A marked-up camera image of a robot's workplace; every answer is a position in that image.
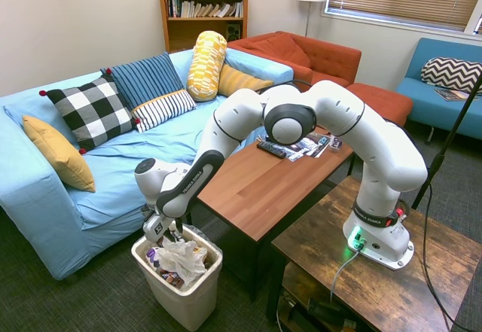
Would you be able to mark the blue striped pillow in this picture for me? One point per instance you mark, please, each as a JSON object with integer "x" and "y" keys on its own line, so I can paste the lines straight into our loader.
{"x": 145, "y": 76}

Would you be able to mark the orange ottoman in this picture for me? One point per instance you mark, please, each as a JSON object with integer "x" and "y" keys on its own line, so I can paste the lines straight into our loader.
{"x": 380, "y": 102}

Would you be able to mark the magazine with dark cover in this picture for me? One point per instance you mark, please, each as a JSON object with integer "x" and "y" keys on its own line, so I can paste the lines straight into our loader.
{"x": 453, "y": 95}

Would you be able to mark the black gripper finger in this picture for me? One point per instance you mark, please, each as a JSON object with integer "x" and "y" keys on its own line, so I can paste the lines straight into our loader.
{"x": 179, "y": 230}
{"x": 167, "y": 240}

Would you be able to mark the rustic brown robot table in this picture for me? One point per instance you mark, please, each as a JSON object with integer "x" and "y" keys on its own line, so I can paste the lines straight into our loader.
{"x": 376, "y": 294}

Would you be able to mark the black remote control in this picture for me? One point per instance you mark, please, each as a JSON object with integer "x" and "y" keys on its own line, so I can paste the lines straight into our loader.
{"x": 271, "y": 150}

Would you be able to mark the reddish wooden coffee table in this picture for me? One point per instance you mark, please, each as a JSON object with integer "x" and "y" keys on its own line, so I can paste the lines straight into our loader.
{"x": 263, "y": 189}

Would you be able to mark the black white checkered pillow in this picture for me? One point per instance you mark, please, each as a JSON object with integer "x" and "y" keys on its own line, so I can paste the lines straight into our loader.
{"x": 92, "y": 111}

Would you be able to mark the light blue sofa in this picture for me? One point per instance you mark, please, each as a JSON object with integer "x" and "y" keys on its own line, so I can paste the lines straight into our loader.
{"x": 113, "y": 181}

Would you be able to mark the brown snack wrapper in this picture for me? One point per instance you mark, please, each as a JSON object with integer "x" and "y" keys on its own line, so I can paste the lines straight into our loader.
{"x": 173, "y": 277}

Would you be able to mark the mustard striped pillow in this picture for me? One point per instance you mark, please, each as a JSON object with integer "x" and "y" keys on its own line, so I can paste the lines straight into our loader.
{"x": 239, "y": 81}

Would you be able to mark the white navy striped pillow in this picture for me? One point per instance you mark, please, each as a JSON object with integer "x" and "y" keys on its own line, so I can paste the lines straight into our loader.
{"x": 163, "y": 108}

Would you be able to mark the business magazine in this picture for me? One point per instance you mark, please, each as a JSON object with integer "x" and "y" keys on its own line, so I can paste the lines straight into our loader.
{"x": 320, "y": 144}

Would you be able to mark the black white chevron pillow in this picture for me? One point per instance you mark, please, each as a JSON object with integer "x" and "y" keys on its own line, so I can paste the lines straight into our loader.
{"x": 448, "y": 74}

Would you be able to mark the wooden bookshelf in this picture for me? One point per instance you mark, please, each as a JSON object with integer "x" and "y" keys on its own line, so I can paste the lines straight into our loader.
{"x": 203, "y": 34}

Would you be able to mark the white crumpled trash bag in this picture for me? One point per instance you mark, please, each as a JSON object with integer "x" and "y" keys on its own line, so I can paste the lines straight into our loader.
{"x": 184, "y": 262}

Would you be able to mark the glossy dark cover magazine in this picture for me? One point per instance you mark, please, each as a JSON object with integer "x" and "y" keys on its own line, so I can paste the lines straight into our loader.
{"x": 301, "y": 149}

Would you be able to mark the purple snack wrapper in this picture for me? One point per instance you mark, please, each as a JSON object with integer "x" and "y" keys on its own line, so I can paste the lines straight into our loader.
{"x": 153, "y": 256}

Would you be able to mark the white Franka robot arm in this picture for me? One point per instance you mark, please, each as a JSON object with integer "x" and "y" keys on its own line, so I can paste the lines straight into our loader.
{"x": 376, "y": 147}

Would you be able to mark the beige plastic trash bin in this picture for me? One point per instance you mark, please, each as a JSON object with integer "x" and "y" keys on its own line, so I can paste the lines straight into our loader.
{"x": 180, "y": 305}

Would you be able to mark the pale leaning book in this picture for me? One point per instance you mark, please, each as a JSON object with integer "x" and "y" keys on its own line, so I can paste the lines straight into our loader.
{"x": 187, "y": 9}
{"x": 212, "y": 10}
{"x": 238, "y": 9}

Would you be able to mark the orange armchair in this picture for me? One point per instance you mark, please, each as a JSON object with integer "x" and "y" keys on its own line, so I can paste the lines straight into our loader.
{"x": 301, "y": 55}

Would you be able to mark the dark upright book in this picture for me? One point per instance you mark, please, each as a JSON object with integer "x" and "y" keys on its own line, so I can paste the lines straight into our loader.
{"x": 172, "y": 6}

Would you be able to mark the plain mustard pillow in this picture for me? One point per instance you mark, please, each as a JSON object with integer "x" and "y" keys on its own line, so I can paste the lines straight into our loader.
{"x": 56, "y": 153}

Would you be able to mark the blue armless chair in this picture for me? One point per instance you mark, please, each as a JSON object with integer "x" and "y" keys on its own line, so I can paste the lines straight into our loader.
{"x": 433, "y": 113}

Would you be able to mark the black camera stand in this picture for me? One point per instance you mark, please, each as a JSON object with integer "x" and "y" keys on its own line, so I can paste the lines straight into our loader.
{"x": 452, "y": 132}

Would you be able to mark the small black speaker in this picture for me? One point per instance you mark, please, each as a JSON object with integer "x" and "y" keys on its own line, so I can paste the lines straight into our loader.
{"x": 233, "y": 32}

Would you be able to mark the yellow white patterned bolster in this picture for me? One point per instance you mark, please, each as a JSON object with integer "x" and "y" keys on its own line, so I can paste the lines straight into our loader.
{"x": 207, "y": 64}

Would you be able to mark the black power adapter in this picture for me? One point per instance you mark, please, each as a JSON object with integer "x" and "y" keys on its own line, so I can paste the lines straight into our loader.
{"x": 324, "y": 306}

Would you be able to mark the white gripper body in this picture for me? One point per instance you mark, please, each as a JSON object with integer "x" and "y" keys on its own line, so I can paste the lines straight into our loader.
{"x": 154, "y": 226}

